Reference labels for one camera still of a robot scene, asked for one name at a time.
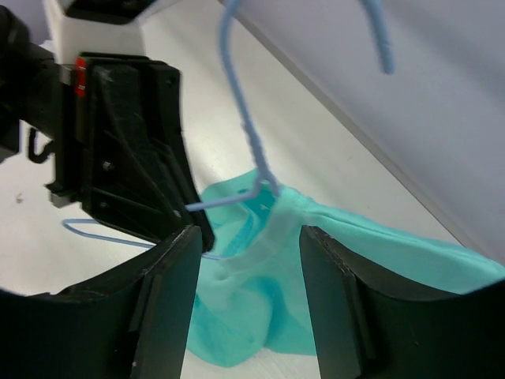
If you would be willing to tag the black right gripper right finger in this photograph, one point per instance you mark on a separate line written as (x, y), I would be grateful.
(369, 322)

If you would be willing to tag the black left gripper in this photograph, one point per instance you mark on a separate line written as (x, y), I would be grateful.
(114, 132)

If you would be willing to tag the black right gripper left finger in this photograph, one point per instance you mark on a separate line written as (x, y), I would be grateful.
(131, 321)

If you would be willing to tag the teal t shirt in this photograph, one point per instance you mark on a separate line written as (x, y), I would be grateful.
(251, 293)

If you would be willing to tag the light blue wire hanger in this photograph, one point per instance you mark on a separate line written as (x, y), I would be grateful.
(380, 35)

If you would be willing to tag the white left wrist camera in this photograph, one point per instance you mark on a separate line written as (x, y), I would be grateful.
(105, 27)

